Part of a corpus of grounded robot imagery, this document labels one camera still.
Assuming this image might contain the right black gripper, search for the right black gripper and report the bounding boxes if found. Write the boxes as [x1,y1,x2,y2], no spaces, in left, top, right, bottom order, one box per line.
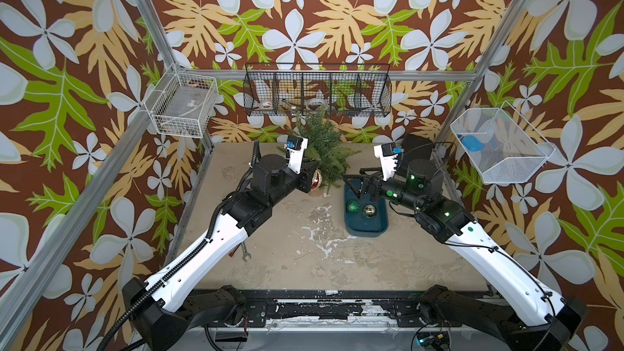
[345,168,428,217]

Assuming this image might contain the red gold striped ornament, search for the red gold striped ornament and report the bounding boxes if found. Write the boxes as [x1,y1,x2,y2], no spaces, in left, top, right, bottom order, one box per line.
[310,169,323,191]

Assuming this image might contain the green glitter ball ornament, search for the green glitter ball ornament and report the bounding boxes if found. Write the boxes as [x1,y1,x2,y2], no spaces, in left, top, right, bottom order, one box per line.
[345,199,361,214]

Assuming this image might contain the gold ball ornament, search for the gold ball ornament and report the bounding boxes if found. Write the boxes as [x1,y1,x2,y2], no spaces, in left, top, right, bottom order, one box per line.
[362,204,378,218]

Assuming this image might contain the small green christmas tree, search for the small green christmas tree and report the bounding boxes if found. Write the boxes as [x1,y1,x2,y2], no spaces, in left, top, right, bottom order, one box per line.
[289,110,360,193]

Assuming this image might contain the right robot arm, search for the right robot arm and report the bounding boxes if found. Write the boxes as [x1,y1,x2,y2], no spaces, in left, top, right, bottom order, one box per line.
[343,143,587,350]

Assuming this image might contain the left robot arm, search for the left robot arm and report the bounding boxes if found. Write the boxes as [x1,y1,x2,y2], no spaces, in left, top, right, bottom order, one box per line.
[98,135,318,350]

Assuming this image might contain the teal plastic tray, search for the teal plastic tray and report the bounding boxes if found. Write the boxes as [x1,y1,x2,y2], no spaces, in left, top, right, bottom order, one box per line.
[344,175,389,238]

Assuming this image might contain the black hard case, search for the black hard case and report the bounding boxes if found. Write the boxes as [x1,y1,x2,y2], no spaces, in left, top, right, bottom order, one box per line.
[399,134,433,167]

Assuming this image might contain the white round item in basket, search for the white round item in basket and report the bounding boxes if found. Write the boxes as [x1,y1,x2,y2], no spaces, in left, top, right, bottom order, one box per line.
[305,97,327,111]

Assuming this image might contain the silver wrench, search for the silver wrench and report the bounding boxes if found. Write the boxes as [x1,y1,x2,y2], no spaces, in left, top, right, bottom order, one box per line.
[241,242,252,263]

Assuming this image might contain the blue object in basket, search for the blue object in basket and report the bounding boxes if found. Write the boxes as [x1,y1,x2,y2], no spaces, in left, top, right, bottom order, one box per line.
[460,136,485,152]

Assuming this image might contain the white mesh basket right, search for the white mesh basket right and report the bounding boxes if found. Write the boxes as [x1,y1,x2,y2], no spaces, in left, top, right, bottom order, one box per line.
[450,102,556,185]

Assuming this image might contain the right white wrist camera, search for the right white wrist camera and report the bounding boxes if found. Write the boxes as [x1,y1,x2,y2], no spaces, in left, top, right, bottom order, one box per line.
[374,142,403,181]

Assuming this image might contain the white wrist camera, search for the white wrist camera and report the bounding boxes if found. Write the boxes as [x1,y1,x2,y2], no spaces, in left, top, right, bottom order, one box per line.
[285,135,308,174]
[374,142,403,181]

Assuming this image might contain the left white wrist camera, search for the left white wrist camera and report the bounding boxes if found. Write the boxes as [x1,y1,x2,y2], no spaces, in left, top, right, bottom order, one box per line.
[285,135,308,174]

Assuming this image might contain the black wire basket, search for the black wire basket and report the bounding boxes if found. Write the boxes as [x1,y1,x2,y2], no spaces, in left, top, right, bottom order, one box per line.
[242,63,393,117]

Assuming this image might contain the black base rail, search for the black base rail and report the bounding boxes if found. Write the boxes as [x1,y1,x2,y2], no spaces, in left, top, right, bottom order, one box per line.
[199,289,425,329]

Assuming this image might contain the white wire basket left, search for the white wire basket left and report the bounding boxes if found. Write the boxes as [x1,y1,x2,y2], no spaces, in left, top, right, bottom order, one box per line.
[145,68,219,139]

